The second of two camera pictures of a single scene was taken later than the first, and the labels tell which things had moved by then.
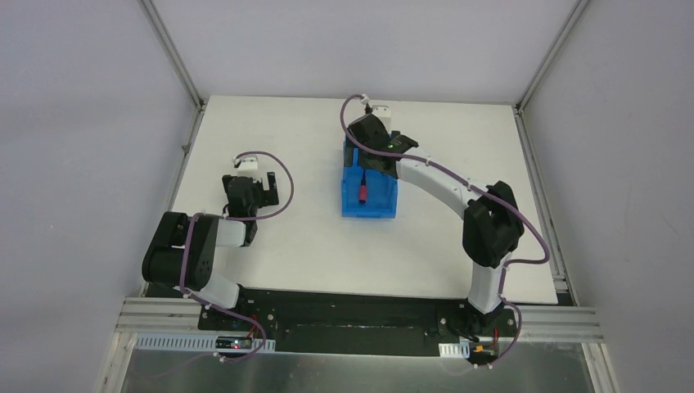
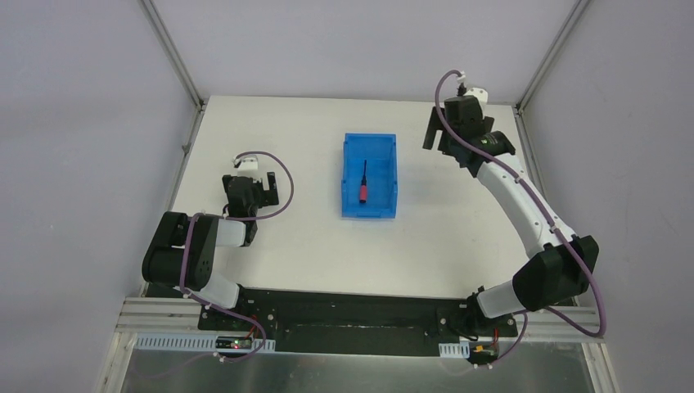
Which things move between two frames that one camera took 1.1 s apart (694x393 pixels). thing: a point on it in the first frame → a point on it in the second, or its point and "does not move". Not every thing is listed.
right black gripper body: [357, 160] → [452, 141]
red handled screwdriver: [363, 191] does not move
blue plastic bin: [382, 190] does not move
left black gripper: [265, 194] does not move
